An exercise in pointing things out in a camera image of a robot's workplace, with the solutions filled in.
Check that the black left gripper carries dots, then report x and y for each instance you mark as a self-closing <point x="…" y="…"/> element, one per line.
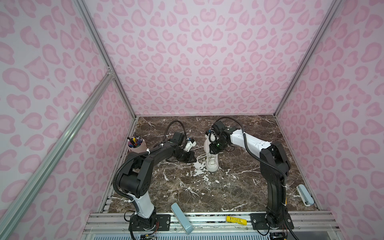
<point x="188" y="159"/>

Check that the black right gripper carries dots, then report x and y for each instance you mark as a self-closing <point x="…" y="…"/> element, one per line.
<point x="214" y="150"/>

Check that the white knit sneaker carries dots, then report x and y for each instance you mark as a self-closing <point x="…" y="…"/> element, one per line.
<point x="212" y="161"/>

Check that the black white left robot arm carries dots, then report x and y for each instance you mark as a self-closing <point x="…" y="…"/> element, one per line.
<point x="133" y="179"/>

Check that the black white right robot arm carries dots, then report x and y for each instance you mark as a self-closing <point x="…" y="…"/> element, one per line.
<point x="274" y="167"/>

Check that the pink pen cup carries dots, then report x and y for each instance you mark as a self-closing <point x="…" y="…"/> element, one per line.
<point x="140" y="149"/>

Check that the coloured pens in cup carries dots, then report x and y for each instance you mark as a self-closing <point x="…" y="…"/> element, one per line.
<point x="134" y="142"/>

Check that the light blue eraser block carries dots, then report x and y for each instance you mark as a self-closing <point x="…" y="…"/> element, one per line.
<point x="181" y="217"/>

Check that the yellow marker tube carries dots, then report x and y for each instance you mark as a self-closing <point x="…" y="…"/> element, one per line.
<point x="236" y="220"/>

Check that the light blue stapler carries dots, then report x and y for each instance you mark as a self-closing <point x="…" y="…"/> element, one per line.
<point x="305" y="195"/>

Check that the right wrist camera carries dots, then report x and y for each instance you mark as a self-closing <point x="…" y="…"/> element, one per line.
<point x="215" y="131"/>

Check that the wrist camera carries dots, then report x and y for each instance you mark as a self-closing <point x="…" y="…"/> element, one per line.
<point x="182" y="140"/>
<point x="215" y="131"/>

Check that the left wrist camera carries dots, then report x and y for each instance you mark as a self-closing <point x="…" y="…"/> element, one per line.
<point x="182" y="140"/>

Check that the aluminium corner frame post left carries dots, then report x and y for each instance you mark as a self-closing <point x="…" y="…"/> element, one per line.
<point x="91" y="26"/>

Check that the aluminium corner frame post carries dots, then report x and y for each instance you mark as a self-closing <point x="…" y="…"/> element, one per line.
<point x="91" y="26"/>
<point x="332" y="12"/>

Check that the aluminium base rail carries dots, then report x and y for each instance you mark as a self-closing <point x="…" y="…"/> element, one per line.
<point x="308" y="225"/>

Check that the aluminium corner frame post right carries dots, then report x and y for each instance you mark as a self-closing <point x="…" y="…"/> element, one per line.
<point x="332" y="12"/>

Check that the diagonal aluminium frame bar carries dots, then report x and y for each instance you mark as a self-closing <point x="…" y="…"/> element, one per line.
<point x="21" y="204"/>

